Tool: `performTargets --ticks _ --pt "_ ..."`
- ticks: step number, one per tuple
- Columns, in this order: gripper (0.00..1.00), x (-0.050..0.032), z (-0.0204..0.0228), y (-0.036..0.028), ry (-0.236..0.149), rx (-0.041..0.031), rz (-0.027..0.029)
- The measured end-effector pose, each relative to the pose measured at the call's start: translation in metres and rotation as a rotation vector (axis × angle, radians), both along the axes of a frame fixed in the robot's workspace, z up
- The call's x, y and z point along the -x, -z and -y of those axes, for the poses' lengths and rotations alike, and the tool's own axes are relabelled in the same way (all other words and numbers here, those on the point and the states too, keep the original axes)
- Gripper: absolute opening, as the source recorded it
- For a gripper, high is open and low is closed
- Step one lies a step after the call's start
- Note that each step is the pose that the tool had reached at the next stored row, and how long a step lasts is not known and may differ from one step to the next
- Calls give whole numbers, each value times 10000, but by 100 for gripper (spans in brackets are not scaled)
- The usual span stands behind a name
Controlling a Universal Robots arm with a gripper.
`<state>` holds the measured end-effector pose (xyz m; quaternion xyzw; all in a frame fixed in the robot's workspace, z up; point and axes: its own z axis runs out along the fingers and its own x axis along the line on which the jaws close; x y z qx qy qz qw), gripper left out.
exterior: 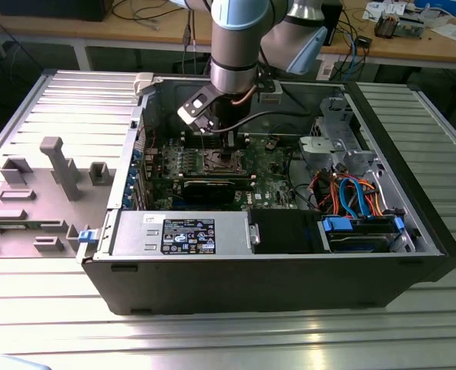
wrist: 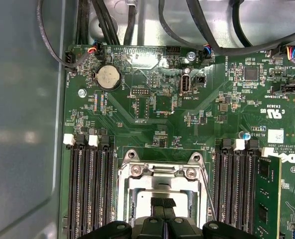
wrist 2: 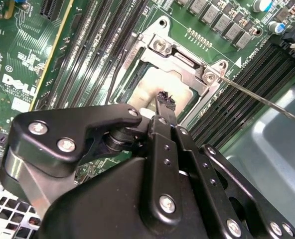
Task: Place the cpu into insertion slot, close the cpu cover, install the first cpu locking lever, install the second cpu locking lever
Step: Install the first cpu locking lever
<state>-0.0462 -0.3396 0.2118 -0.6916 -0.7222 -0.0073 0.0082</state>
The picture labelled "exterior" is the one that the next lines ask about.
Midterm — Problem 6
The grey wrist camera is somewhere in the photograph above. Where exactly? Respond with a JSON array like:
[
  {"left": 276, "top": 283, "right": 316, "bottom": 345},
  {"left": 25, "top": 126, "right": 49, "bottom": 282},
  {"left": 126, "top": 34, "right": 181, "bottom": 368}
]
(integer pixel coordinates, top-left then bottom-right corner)
[{"left": 257, "top": 79, "right": 283, "bottom": 104}]

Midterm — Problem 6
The copper coloured cable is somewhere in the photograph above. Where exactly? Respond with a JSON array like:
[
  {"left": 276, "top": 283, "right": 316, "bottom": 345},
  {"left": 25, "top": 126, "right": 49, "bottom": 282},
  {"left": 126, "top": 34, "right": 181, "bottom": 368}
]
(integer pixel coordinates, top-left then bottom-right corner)
[{"left": 230, "top": 85, "right": 259, "bottom": 108}]

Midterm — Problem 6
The white paper sheet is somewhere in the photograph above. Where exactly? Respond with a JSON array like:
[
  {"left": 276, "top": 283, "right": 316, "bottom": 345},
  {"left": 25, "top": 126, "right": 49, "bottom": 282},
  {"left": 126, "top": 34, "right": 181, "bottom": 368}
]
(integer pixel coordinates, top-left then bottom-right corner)
[{"left": 430, "top": 21, "right": 456, "bottom": 42}]

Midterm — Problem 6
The grey electronic module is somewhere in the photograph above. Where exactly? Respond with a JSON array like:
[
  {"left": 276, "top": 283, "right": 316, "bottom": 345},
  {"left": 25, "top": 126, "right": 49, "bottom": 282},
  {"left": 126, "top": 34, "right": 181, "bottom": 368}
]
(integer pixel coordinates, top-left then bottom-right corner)
[{"left": 397, "top": 13, "right": 425, "bottom": 39}]

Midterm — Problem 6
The grey parts rack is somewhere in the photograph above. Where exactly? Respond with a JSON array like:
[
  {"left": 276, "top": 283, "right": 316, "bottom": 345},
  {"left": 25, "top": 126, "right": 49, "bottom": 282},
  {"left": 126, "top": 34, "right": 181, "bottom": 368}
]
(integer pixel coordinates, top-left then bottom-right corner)
[{"left": 0, "top": 136, "right": 118, "bottom": 259}]

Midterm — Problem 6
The grey metal disk bay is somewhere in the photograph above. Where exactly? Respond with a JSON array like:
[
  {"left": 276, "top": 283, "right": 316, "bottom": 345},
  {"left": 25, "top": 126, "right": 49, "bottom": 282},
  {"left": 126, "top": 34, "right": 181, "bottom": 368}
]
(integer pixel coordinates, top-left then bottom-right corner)
[{"left": 299, "top": 96, "right": 383, "bottom": 175}]

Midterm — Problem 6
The CPU socket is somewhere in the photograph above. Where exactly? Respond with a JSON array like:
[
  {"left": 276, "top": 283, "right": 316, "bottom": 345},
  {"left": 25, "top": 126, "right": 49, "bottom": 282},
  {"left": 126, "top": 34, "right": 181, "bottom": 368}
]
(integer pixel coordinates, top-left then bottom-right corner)
[{"left": 200, "top": 147, "right": 250, "bottom": 174}]

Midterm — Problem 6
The green motherboard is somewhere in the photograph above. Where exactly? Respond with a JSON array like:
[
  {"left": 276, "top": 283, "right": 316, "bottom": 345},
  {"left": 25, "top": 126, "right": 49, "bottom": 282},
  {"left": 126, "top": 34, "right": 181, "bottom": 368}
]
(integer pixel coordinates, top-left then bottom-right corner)
[{"left": 142, "top": 133, "right": 310, "bottom": 211}]

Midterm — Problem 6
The wooden desk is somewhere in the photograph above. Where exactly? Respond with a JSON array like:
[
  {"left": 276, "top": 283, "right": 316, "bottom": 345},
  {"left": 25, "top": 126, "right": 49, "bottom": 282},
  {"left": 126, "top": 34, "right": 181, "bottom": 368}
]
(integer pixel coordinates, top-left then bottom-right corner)
[{"left": 0, "top": 0, "right": 456, "bottom": 72}]

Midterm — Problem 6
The orange wire bundle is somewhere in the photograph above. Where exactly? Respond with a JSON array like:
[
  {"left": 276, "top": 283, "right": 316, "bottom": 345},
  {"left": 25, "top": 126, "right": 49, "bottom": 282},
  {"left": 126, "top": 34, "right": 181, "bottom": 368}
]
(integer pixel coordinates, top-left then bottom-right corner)
[{"left": 326, "top": 173, "right": 385, "bottom": 217}]

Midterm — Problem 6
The thick black camera cable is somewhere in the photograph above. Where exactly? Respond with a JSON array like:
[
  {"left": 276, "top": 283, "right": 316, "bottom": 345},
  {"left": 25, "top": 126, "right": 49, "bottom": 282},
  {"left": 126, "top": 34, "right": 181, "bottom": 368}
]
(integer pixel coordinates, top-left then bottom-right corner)
[{"left": 211, "top": 109, "right": 312, "bottom": 134}]

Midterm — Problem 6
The blue cardboard box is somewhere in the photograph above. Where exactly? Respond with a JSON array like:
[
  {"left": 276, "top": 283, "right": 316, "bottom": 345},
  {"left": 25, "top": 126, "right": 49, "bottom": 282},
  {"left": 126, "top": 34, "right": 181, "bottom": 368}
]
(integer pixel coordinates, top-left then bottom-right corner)
[{"left": 412, "top": 0, "right": 456, "bottom": 12}]

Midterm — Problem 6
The beige case latch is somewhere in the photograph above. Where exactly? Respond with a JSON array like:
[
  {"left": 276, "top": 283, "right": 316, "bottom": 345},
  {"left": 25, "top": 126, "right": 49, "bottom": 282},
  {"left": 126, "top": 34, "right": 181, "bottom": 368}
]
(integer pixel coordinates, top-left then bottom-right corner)
[{"left": 132, "top": 72, "right": 156, "bottom": 97}]

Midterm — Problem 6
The white printed paper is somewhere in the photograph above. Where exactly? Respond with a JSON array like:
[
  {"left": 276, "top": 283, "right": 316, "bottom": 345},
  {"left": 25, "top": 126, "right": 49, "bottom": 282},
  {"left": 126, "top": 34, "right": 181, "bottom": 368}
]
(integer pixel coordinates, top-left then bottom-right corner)
[{"left": 362, "top": 1, "right": 408, "bottom": 21}]

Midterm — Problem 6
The black upright device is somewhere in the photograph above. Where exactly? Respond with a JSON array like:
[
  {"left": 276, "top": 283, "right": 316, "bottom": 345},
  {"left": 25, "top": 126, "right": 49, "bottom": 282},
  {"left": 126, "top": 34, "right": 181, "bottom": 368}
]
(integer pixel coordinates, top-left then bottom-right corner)
[{"left": 322, "top": 0, "right": 345, "bottom": 48}]

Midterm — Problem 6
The thin black wire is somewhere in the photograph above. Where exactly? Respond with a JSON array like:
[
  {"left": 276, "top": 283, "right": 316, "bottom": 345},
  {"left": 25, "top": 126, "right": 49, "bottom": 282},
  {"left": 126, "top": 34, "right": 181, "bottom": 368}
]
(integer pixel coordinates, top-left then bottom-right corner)
[{"left": 287, "top": 145, "right": 318, "bottom": 211}]

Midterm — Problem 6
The black computer box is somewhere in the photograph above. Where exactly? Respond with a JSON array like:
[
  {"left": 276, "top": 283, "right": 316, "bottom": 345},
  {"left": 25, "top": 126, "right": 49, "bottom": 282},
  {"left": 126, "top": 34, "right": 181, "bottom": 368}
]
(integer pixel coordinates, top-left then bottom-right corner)
[{"left": 0, "top": 0, "right": 108, "bottom": 22}]

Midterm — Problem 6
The hard disk in blue carrier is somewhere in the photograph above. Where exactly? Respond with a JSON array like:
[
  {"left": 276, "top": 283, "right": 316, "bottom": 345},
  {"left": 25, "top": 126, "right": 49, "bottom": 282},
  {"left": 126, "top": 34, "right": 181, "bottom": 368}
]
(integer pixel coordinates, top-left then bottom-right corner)
[{"left": 319, "top": 215, "right": 407, "bottom": 254}]

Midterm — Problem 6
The metal socket cover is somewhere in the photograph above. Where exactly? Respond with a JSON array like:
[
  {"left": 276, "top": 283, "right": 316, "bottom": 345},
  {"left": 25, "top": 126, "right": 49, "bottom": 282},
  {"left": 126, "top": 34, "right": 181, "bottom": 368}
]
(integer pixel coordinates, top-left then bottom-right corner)
[{"left": 201, "top": 148, "right": 249, "bottom": 173}]

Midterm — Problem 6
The red wire bundle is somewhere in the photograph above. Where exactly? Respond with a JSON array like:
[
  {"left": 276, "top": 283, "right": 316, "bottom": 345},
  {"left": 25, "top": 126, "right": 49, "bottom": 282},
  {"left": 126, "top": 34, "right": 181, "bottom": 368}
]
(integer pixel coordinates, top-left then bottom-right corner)
[{"left": 310, "top": 172, "right": 330, "bottom": 202}]

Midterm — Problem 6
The blue wire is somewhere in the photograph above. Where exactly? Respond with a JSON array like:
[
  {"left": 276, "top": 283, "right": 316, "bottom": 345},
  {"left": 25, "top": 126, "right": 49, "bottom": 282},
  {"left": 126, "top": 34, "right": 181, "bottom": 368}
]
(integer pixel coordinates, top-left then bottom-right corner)
[{"left": 338, "top": 177, "right": 372, "bottom": 220}]

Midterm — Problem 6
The brown wound coil device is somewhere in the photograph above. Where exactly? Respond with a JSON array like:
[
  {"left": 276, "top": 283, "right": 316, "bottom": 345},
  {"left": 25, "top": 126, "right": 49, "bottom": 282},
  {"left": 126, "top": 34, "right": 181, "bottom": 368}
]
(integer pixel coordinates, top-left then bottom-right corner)
[{"left": 374, "top": 10, "right": 401, "bottom": 39}]

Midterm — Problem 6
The grey power supply unit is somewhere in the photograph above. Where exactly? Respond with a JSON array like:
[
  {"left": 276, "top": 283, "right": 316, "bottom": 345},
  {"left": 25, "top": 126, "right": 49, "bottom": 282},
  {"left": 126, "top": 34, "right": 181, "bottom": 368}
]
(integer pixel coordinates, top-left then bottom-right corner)
[{"left": 112, "top": 210, "right": 251, "bottom": 257}]

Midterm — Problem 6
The black graphics card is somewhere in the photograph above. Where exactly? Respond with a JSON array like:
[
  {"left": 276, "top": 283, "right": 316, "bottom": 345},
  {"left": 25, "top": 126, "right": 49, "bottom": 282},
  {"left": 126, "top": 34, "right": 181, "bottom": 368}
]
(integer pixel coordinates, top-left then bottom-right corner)
[{"left": 173, "top": 179, "right": 237, "bottom": 206}]

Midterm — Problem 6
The hanging grey cable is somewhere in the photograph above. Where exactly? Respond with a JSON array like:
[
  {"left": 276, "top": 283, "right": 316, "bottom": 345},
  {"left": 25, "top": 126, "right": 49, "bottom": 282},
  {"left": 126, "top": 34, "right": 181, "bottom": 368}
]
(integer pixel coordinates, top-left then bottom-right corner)
[{"left": 179, "top": 9, "right": 198, "bottom": 76}]

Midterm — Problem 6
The black PC case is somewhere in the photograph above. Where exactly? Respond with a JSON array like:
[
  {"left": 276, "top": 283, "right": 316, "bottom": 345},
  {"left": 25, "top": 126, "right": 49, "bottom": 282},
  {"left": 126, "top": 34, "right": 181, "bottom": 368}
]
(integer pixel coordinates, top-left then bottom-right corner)
[{"left": 75, "top": 71, "right": 456, "bottom": 317}]

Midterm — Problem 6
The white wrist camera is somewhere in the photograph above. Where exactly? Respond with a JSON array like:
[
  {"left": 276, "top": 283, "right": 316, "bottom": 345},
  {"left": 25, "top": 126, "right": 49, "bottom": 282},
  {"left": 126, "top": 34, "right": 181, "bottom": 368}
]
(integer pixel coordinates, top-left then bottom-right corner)
[{"left": 176, "top": 84, "right": 217, "bottom": 134}]

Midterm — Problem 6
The black RAM slot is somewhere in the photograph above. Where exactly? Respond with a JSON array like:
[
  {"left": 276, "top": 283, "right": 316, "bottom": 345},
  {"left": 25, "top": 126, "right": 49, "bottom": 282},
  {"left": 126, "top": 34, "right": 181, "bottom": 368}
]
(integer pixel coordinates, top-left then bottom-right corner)
[
  {"left": 181, "top": 176, "right": 257, "bottom": 190},
  {"left": 183, "top": 133, "right": 250, "bottom": 142},
  {"left": 183, "top": 139, "right": 251, "bottom": 150},
  {"left": 181, "top": 170, "right": 254, "bottom": 179}
]

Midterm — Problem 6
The black plastic air shroud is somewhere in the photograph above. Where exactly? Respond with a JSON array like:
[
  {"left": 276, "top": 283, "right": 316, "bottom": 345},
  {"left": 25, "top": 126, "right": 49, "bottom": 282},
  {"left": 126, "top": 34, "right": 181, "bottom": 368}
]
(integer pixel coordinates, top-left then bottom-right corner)
[{"left": 249, "top": 210, "right": 324, "bottom": 255}]

